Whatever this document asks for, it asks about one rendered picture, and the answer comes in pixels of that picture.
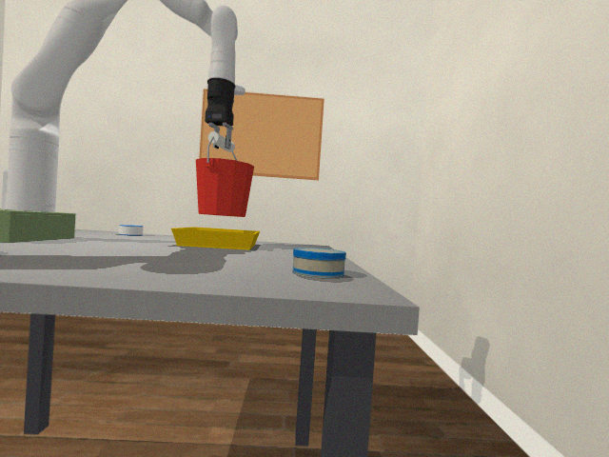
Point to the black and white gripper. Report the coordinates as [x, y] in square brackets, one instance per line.
[220, 97]

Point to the blue and beige round tin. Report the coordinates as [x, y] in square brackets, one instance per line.
[318, 262]

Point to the yellow square tray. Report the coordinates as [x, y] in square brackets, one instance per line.
[215, 238]

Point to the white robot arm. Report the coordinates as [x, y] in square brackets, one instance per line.
[30, 182]

